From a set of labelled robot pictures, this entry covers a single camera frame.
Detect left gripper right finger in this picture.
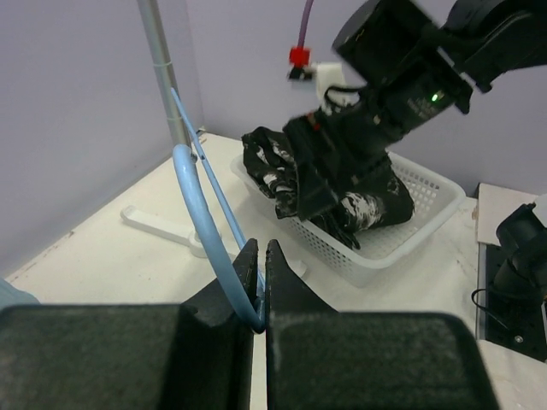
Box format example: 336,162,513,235
266,240,499,409

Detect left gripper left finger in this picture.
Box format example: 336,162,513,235
0,237,260,410

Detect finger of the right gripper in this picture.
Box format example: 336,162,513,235
297,160,341,220

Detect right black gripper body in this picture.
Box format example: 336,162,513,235
283,91,391,188

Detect black white patterned trousers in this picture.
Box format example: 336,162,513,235
241,126,415,249

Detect blue wire trouser hanger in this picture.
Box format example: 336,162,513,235
170,88,265,334

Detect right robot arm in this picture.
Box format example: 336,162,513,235
284,1,546,220

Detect light blue folded trousers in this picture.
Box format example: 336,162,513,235
0,278,39,310

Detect clear plastic basket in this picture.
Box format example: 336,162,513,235
230,152,466,288

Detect white metal clothes rack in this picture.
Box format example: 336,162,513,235
119,0,309,278

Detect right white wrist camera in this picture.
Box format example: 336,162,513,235
286,61,360,112

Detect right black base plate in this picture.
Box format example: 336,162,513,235
472,243,546,362

